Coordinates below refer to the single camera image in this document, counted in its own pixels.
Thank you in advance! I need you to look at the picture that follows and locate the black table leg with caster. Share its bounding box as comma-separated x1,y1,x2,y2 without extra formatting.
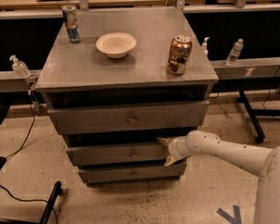
238,91,265,144

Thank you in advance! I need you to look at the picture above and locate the grey bottom drawer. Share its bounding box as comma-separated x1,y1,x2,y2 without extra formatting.
78,161,187,184

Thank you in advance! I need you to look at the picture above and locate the small white pump bottle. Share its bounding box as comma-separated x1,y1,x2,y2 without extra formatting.
202,36,210,56

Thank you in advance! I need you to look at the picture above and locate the blue red drink can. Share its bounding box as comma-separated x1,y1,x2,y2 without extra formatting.
62,5,80,43

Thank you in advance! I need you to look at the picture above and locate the blue tape floor marker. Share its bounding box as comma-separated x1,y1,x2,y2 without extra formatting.
217,205,242,224

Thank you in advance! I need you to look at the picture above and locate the clear plastic water bottle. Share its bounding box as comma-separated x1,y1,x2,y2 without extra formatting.
226,38,244,65

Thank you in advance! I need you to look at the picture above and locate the grey drawer cabinet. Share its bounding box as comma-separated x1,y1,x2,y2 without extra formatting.
35,7,219,186

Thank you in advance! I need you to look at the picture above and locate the grey drawer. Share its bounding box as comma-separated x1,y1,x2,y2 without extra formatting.
78,161,187,184
49,101,209,134
66,142,168,166

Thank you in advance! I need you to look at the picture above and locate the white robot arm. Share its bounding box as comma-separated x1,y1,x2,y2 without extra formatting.
157,131,280,224

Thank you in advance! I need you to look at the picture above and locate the left sanitizer pump bottle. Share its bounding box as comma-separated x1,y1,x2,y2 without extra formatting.
9,55,31,78

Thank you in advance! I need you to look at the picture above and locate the brown crumpled soda can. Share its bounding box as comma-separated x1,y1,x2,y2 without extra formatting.
167,35,192,76

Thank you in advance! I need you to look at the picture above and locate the grey top drawer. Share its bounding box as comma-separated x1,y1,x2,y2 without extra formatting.
49,101,209,134

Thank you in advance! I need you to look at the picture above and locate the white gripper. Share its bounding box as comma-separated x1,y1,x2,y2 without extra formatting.
157,136,190,167

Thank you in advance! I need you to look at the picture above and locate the black chair base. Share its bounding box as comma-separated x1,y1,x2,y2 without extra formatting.
0,142,63,224

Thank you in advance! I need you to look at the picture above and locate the black floor cable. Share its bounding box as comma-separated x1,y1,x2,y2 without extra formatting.
0,105,60,224

